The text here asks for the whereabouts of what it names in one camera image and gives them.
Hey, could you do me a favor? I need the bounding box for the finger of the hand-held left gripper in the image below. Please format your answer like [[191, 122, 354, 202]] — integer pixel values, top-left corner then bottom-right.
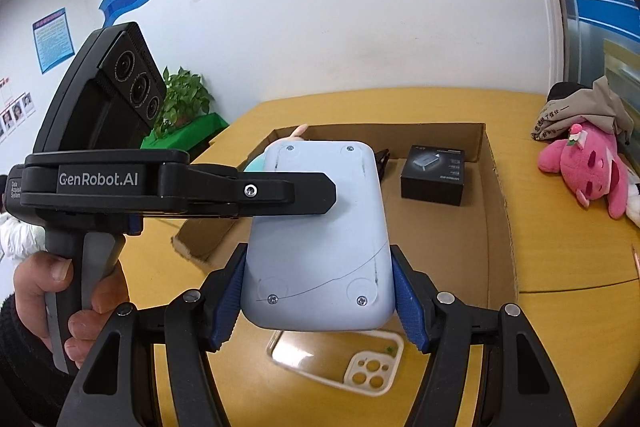
[[145, 202, 242, 221], [160, 162, 337, 216]]

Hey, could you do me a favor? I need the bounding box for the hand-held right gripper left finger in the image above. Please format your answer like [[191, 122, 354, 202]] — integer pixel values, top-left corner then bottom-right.
[[56, 243, 248, 427]]

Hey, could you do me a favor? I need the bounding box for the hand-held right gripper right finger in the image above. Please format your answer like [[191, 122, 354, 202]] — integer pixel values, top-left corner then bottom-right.
[[389, 244, 578, 427]]

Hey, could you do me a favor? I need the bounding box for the pale blue plastic device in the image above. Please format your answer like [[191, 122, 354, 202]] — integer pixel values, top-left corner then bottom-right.
[[241, 140, 396, 333]]

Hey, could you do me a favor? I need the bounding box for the cardboard box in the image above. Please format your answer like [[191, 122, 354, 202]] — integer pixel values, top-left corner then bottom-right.
[[172, 122, 518, 308]]

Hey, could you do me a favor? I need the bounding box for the black charger box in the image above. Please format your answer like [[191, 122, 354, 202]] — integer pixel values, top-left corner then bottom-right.
[[400, 145, 466, 206]]

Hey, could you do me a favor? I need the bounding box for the person's left forearm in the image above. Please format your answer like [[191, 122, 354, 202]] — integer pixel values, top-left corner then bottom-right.
[[0, 294, 78, 427]]

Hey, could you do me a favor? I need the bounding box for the yellow wooden desktop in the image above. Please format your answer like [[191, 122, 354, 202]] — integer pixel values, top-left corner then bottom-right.
[[120, 87, 640, 427]]

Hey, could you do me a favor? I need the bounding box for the person's left hand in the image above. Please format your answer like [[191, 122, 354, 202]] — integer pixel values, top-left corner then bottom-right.
[[12, 251, 137, 364]]

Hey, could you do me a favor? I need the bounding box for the pink pig plush toy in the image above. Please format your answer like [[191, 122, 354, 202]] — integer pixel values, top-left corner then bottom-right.
[[247, 124, 309, 172]]

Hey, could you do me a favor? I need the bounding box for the cream phone case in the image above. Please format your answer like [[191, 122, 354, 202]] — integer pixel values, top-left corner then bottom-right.
[[267, 329, 405, 397]]

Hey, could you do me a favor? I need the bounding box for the green cloth covered table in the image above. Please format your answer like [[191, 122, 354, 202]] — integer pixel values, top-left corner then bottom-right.
[[140, 113, 230, 151]]

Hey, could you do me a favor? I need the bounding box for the potted green plant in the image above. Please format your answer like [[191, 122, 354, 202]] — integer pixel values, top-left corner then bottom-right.
[[155, 67, 216, 138]]

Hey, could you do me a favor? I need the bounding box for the magenta plush toy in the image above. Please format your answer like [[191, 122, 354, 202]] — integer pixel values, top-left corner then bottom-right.
[[537, 121, 640, 222]]

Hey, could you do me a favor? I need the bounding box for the black fabric item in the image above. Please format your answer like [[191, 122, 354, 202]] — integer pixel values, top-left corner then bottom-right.
[[546, 82, 596, 104]]

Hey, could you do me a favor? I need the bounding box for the grey printed cloth bag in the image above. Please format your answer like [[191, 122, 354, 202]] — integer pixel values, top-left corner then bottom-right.
[[530, 76, 636, 145]]

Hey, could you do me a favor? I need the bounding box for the wall photo board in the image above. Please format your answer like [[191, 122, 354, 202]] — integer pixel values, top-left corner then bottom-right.
[[0, 77, 38, 142]]

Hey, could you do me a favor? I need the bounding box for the blue framed wall poster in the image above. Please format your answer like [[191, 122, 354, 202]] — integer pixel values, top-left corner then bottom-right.
[[32, 7, 76, 75]]

